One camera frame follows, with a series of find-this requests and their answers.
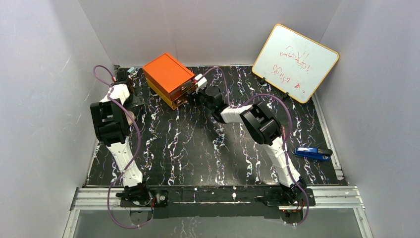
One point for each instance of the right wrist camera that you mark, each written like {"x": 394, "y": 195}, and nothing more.
{"x": 200, "y": 82}

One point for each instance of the aluminium rail frame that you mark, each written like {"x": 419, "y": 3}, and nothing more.
{"x": 223, "y": 201}

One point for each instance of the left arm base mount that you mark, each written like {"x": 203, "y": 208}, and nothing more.
{"x": 142, "y": 195}

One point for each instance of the orange drawer organizer box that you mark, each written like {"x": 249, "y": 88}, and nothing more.
{"x": 170, "y": 79}

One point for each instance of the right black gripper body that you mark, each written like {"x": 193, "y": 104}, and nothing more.
{"x": 195, "y": 96}

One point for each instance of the yellow framed whiteboard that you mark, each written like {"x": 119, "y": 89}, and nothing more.
{"x": 294, "y": 63}

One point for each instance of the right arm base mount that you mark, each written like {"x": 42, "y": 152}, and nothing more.
{"x": 288, "y": 200}

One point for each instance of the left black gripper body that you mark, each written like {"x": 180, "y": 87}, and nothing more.
{"x": 122, "y": 76}

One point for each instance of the blue black stapler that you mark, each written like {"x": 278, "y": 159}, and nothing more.
{"x": 313, "y": 153}

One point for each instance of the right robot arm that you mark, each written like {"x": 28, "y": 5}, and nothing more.
{"x": 263, "y": 126}

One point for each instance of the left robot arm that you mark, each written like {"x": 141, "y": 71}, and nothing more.
{"x": 111, "y": 122}

